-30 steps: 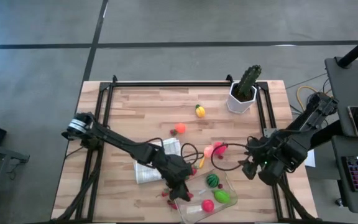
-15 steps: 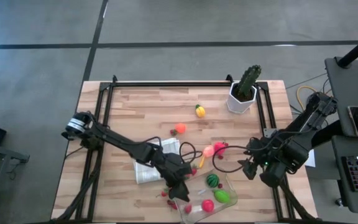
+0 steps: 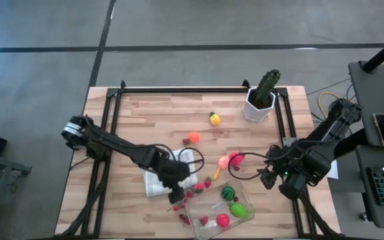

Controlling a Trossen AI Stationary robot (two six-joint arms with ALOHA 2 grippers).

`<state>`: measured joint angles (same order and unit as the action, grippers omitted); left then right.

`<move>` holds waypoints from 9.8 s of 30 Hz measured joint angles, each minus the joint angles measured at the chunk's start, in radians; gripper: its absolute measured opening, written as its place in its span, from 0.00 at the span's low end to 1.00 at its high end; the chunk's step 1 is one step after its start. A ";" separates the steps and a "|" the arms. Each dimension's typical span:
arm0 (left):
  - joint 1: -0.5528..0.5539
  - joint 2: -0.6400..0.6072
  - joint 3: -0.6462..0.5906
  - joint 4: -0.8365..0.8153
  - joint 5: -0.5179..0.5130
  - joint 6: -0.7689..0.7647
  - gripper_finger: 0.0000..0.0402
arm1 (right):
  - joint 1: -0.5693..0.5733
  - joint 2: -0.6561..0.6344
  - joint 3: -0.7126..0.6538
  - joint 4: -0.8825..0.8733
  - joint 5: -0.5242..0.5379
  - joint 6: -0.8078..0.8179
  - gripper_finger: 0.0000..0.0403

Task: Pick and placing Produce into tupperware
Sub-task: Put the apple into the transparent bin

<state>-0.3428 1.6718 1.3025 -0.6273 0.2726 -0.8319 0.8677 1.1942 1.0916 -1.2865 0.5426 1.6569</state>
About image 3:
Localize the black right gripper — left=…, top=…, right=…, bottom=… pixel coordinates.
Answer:
left=265, top=145, right=309, bottom=201

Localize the orange toy tangerine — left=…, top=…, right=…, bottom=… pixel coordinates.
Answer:
left=187, top=131, right=201, bottom=145

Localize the green striped toy watermelon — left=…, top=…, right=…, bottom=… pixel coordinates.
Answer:
left=221, top=185, right=237, bottom=202

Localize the light green toy melon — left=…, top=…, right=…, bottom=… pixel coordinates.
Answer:
left=228, top=202, right=248, bottom=219

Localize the large red ribbed toy fruit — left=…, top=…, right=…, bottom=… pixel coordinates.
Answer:
left=228, top=151, right=245, bottom=167

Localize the yellow toy pepper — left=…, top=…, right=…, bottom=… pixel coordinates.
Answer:
left=209, top=111, right=221, bottom=127

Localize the red toy apple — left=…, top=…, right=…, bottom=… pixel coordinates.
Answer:
left=216, top=213, right=231, bottom=229

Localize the clear plastic tupperware container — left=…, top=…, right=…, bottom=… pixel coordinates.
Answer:
left=184, top=179, right=256, bottom=240

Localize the white checked cloth towel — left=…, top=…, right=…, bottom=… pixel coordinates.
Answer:
left=142, top=147, right=199, bottom=198

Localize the white paper sheet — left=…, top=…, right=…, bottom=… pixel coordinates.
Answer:
left=325, top=159, right=339, bottom=180

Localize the white hexagonal plant pot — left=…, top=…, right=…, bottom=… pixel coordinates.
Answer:
left=242, top=87, right=277, bottom=123

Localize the dark grey desk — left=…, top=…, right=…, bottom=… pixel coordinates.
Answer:
left=347, top=60, right=384, bottom=147
left=355, top=145, right=384, bottom=231

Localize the green cactus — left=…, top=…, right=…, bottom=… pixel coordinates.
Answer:
left=252, top=69, right=281, bottom=107

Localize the black pole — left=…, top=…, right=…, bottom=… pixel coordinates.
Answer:
left=361, top=30, right=384, bottom=73

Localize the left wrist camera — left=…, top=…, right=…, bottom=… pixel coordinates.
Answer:
left=168, top=186, right=185, bottom=205

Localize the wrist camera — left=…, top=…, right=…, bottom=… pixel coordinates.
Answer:
left=168, top=186, right=185, bottom=205
left=259, top=168, right=279, bottom=191

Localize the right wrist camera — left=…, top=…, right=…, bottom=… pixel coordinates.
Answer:
left=259, top=168, right=279, bottom=191

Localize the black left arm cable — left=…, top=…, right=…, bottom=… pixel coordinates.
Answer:
left=151, top=143, right=205, bottom=174

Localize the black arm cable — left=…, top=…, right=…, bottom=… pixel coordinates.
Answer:
left=151, top=143, right=205, bottom=174
left=227, top=151, right=279, bottom=181

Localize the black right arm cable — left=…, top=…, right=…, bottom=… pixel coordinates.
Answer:
left=227, top=151, right=279, bottom=181

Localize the yellow cable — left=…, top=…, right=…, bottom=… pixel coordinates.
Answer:
left=317, top=91, right=346, bottom=117

